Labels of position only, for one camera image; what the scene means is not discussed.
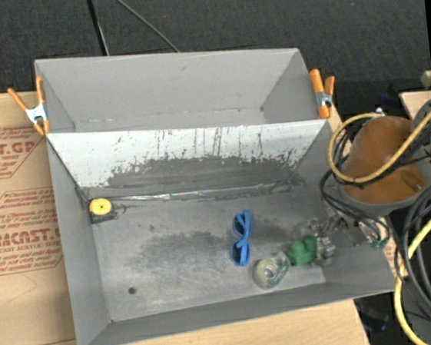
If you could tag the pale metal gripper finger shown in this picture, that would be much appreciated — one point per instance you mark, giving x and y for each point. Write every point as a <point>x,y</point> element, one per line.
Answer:
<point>315,227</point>
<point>327,249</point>

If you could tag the green toy block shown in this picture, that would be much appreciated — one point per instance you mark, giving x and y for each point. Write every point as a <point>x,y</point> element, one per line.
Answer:
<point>302,251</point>

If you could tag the clear plastic tape dispenser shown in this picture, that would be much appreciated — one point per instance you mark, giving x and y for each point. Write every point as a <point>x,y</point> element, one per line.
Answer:
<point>270,271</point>

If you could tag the blue sunglasses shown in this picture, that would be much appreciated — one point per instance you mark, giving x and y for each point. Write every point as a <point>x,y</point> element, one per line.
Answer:
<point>242,238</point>

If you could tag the grey metal bin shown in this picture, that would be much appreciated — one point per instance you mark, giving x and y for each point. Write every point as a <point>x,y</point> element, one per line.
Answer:
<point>193,247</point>

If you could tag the yellow and black tape measure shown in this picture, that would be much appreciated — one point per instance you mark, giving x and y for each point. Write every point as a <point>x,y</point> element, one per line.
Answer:
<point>100,208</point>

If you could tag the brown cardboard board red print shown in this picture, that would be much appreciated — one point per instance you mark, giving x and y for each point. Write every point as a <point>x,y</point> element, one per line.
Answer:
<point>28,289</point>

